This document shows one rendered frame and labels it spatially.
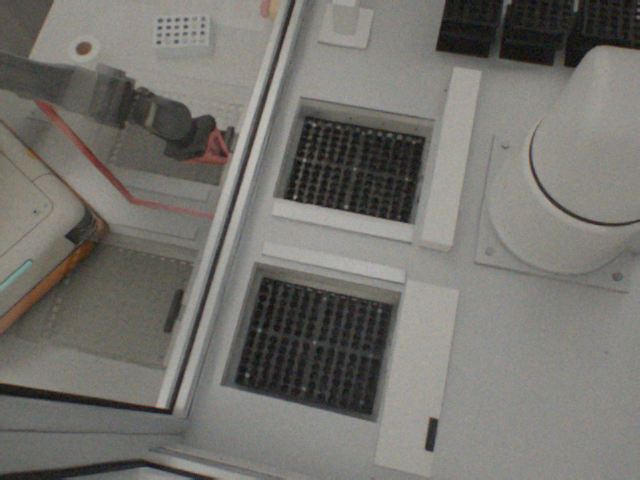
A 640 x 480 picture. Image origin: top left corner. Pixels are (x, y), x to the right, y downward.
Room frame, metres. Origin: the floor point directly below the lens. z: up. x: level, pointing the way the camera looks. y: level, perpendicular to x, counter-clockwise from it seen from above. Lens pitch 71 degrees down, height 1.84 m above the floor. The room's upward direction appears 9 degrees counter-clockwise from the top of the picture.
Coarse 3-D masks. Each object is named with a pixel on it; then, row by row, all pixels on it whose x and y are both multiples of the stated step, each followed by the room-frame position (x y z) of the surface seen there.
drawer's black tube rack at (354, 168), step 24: (312, 144) 0.52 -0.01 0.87; (336, 144) 0.50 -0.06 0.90; (360, 144) 0.49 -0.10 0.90; (384, 144) 0.48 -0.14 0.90; (408, 144) 0.49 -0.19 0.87; (312, 168) 0.46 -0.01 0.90; (336, 168) 0.45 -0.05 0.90; (360, 168) 0.46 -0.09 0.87; (384, 168) 0.44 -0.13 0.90; (408, 168) 0.43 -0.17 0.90; (312, 192) 0.41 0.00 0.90; (336, 192) 0.41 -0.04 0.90; (360, 192) 0.40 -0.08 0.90; (384, 192) 0.39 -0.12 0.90; (408, 192) 0.40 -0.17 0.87; (384, 216) 0.35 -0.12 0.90; (408, 216) 0.34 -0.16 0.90
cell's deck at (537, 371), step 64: (320, 0) 0.78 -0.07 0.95; (384, 0) 0.76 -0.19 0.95; (576, 0) 0.69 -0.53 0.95; (320, 64) 0.64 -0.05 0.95; (384, 64) 0.62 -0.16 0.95; (448, 64) 0.60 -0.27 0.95; (512, 64) 0.58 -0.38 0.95; (512, 128) 0.45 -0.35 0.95; (256, 192) 0.41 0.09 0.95; (256, 256) 0.30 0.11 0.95; (384, 256) 0.26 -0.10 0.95; (448, 256) 0.25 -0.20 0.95; (512, 320) 0.13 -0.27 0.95; (576, 320) 0.12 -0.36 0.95; (448, 384) 0.05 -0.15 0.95; (512, 384) 0.04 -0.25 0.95; (576, 384) 0.03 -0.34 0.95; (256, 448) 0.01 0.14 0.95; (320, 448) -0.01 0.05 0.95; (448, 448) -0.03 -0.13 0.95; (512, 448) -0.05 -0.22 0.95; (576, 448) -0.06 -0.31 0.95
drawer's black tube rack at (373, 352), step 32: (288, 288) 0.26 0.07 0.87; (288, 320) 0.20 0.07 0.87; (320, 320) 0.19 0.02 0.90; (352, 320) 0.18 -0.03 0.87; (384, 320) 0.17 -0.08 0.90; (256, 352) 0.16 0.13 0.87; (288, 352) 0.14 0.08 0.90; (320, 352) 0.14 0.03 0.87; (352, 352) 0.13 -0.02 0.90; (256, 384) 0.10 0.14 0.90; (288, 384) 0.09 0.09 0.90; (320, 384) 0.09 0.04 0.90; (352, 384) 0.08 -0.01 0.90
